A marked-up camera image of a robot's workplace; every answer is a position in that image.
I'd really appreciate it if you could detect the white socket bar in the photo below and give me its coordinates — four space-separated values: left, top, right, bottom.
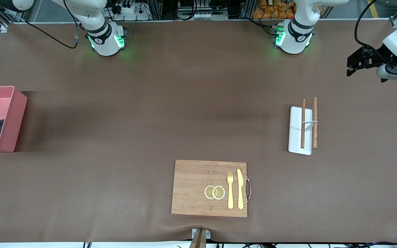
179 11 220 20

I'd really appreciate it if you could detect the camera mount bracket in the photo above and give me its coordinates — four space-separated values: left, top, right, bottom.
189 228 211 248

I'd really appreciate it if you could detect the pink plastic bin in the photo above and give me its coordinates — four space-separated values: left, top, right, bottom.
0 86 28 154

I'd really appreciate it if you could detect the orange packets pile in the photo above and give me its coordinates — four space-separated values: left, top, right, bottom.
253 0 297 20

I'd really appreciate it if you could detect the wooden cutting board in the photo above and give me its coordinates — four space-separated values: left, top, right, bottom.
171 159 248 218

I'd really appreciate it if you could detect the white rack base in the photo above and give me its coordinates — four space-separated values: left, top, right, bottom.
288 106 313 156

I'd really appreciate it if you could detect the yellow plastic knife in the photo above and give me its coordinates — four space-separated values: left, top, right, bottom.
237 168 244 210

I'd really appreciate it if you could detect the yellow plastic fork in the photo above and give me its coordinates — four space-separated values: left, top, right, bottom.
227 171 234 209

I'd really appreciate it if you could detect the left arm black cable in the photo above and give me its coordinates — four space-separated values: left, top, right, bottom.
354 0 390 62

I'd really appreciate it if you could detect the white power strip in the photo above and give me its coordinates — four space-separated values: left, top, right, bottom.
111 0 151 21

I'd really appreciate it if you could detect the wooden rack rod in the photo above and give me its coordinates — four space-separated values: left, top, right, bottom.
313 97 318 149
301 99 306 149

